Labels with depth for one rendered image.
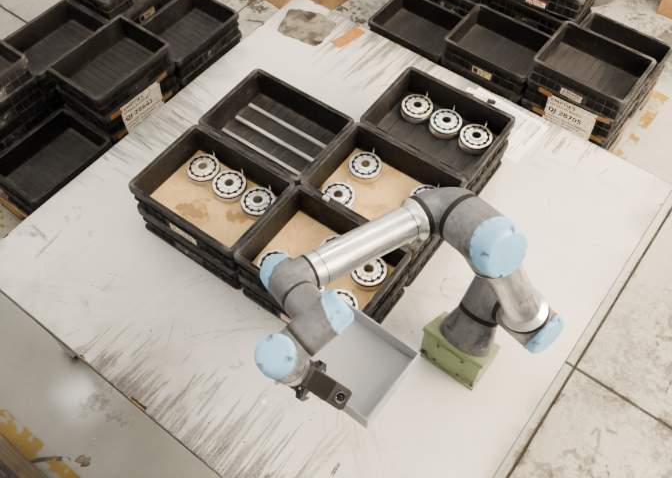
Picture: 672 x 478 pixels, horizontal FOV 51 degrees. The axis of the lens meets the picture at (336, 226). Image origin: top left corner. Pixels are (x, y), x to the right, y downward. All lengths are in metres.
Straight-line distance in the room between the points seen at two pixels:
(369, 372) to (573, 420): 1.34
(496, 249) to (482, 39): 2.05
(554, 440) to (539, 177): 0.97
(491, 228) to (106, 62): 2.13
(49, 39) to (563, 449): 2.75
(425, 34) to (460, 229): 2.16
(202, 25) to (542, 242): 1.89
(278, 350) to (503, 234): 0.49
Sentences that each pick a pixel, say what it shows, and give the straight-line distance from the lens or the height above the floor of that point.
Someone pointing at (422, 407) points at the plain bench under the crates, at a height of 0.70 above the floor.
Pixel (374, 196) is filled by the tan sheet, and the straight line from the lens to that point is 2.16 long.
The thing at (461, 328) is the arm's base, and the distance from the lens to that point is 1.89.
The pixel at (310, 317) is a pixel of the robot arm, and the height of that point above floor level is 1.42.
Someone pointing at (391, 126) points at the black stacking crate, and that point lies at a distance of 2.34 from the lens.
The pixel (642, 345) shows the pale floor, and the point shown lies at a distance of 3.06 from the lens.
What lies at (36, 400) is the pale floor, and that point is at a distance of 2.96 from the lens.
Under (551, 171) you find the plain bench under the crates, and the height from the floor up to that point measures 0.70.
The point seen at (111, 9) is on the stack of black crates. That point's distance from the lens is 3.36.
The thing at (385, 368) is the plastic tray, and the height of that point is 1.04.
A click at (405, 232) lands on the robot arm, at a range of 1.46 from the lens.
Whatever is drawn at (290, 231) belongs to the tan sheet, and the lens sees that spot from 2.09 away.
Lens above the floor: 2.57
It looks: 56 degrees down
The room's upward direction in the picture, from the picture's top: straight up
